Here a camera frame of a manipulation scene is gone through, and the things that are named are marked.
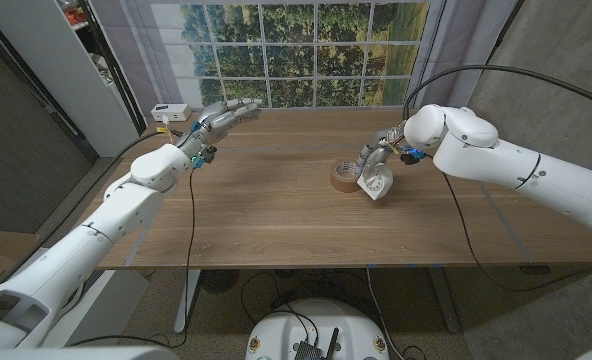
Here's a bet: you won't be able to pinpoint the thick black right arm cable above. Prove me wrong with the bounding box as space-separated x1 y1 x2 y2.
402 64 592 121

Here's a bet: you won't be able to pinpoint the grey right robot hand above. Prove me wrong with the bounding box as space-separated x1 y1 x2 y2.
354 124 417 177

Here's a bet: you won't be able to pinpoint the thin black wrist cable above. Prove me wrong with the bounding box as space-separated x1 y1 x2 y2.
425 154 592 294
68 167 197 350

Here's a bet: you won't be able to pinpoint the white table leg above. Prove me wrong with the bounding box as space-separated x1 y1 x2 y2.
173 269 202 335

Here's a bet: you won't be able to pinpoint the grey table leg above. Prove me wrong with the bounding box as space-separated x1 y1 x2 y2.
428 267 461 334

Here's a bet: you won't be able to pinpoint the black module with antenna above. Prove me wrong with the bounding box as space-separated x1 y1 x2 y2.
294 327 340 360

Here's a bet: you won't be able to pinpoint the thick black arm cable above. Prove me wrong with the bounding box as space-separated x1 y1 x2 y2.
0 129 182 286
402 64 592 121

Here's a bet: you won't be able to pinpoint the white cabinet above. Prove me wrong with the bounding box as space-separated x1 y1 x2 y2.
0 0 142 159

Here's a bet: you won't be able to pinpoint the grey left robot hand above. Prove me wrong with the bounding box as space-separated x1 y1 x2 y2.
175 97 264 166

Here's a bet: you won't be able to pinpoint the grey floor cable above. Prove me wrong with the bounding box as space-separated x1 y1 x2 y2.
365 267 393 354

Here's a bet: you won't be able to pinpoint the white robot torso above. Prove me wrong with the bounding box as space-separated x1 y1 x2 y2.
244 298 391 360

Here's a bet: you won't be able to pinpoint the black backdrop stand pole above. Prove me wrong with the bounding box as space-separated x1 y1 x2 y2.
78 0 147 136

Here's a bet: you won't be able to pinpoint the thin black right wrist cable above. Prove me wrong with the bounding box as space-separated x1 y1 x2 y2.
425 154 592 294

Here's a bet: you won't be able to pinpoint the round black floor fan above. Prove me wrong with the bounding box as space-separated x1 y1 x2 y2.
199 269 241 295

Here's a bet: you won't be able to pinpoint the red shelf items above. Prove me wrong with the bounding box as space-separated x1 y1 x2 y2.
58 0 90 26

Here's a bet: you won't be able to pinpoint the printed window backdrop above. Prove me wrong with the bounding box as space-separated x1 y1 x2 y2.
88 0 520 111

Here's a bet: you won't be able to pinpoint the black floor cable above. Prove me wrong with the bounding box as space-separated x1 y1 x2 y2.
239 271 322 346

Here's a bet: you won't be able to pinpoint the brown tape roll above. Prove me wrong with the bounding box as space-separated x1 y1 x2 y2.
329 159 365 194

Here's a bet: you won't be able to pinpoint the white kitchen timer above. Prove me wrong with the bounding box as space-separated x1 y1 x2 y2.
356 163 395 202

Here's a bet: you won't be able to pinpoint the white power strip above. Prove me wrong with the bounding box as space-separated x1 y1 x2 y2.
150 103 193 123

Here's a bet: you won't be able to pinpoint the thin black left wrist cable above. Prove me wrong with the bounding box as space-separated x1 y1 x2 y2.
68 167 197 350

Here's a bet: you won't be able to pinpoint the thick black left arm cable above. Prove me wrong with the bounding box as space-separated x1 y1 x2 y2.
0 129 182 286

